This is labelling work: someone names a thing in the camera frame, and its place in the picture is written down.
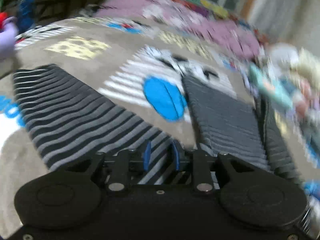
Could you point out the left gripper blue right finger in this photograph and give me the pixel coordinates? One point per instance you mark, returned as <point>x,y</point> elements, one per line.
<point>199,162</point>

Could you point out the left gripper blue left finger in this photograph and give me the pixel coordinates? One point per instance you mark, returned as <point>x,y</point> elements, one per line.
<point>126,162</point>

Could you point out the black white striped garment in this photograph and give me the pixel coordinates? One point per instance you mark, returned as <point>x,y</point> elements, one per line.
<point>68,122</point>

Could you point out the folded clothes pile left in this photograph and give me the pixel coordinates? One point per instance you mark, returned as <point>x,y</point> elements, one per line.
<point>8,35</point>

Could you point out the brown Mickey Mouse blanket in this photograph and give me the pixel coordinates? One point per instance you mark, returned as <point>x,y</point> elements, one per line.
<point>141,67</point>

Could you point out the teal folded children top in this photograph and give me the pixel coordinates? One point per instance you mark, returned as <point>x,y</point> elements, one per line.
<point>273,89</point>

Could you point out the purple floral duvet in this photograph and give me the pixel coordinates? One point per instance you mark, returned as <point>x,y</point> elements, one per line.
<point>226,33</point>

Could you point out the colourful alphabet headboard panel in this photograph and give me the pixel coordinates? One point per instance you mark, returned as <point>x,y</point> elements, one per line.
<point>200,2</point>

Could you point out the sheer grey curtain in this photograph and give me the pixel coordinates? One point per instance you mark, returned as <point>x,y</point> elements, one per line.
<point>273,17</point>

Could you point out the dark wooden side desk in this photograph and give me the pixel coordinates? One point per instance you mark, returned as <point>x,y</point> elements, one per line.
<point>30,13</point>

